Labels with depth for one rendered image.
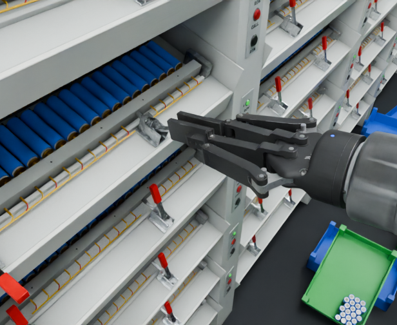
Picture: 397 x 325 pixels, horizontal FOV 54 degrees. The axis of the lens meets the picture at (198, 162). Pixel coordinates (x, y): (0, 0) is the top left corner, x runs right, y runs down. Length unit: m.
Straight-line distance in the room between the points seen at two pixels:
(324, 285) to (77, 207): 1.15
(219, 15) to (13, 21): 0.33
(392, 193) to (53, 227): 0.35
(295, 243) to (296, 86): 0.76
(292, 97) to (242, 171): 0.65
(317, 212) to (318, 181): 1.38
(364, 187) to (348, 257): 1.17
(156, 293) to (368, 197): 0.58
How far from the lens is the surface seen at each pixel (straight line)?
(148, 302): 0.85
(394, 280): 1.67
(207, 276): 1.10
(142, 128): 0.56
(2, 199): 0.48
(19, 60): 0.37
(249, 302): 1.47
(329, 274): 1.52
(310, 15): 0.97
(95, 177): 0.52
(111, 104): 0.57
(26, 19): 0.41
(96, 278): 0.66
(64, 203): 0.50
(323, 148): 0.39
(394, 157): 0.37
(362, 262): 1.53
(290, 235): 1.66
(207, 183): 0.77
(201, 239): 0.93
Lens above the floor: 1.30
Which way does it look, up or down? 43 degrees down
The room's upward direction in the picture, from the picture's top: straight up
